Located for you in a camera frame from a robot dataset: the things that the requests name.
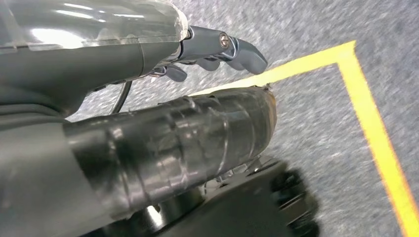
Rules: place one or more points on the yellow floor tape square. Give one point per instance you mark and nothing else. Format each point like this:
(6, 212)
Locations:
(366, 108)

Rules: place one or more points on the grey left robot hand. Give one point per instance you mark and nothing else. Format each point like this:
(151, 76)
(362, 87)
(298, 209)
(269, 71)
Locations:
(82, 55)

